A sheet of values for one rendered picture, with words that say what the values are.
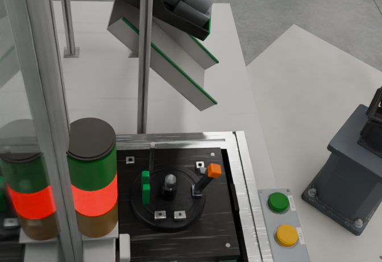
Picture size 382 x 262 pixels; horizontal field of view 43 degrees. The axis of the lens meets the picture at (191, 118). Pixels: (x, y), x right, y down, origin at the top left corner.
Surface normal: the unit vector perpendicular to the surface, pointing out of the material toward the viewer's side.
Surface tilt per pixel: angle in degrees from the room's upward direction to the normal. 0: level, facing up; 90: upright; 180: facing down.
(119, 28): 90
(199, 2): 88
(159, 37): 45
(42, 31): 90
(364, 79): 0
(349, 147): 0
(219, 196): 0
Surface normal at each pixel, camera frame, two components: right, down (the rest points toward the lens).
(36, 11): 0.11, 0.77
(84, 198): -0.18, 0.74
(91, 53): 0.10, -0.64
